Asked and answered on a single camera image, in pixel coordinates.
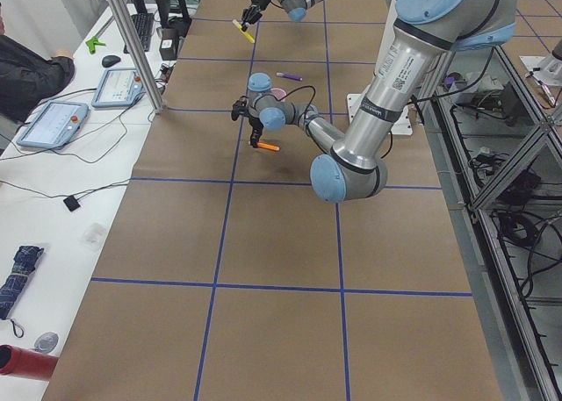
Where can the purple highlighter pen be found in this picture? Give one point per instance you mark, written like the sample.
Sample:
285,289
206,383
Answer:
296,78

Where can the orange highlighter pen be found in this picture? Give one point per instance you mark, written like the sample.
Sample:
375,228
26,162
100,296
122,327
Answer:
269,147

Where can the teach pendant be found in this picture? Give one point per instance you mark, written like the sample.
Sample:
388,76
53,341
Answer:
55,125
118,88

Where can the person in black jacket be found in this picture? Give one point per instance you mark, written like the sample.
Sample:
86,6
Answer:
27,78

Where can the clear plastic bag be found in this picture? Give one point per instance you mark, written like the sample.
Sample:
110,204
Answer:
94,236

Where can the aluminium frame post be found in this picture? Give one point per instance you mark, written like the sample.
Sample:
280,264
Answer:
132,41

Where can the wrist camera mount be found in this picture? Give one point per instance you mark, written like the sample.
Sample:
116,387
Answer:
240,108

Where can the red cylinder bottle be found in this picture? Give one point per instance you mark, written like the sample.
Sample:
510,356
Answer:
26,363

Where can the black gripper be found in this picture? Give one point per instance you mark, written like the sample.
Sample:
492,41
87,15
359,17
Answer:
259,0
255,124

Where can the near teach pendant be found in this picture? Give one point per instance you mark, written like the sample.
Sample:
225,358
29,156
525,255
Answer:
55,125

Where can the small black adapter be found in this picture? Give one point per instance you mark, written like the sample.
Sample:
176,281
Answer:
72,203

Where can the pink mesh pen holder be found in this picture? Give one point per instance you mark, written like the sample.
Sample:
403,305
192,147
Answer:
279,94

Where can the black keyboard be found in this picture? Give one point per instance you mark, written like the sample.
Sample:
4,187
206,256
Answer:
143,24

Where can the black computer mouse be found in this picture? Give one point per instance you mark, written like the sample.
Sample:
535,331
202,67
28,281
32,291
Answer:
110,60

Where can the green plastic tool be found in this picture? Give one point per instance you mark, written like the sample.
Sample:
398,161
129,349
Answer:
93,43

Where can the folded blue umbrella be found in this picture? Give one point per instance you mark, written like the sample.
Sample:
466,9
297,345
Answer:
24,263

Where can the round metal tin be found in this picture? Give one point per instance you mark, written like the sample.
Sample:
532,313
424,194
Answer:
46,343

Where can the black box with label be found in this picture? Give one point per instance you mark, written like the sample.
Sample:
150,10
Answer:
169,44

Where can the yellow highlighter pen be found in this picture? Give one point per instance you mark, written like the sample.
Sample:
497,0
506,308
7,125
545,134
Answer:
243,31

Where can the far teach pendant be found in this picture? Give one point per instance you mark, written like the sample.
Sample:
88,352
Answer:
118,88

